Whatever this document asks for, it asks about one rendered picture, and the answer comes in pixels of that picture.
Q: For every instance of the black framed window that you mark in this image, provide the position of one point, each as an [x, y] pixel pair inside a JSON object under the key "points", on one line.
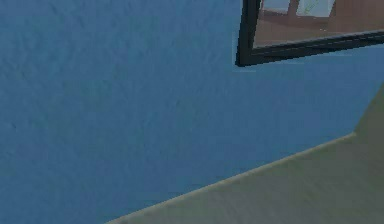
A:
{"points": [[313, 30]]}

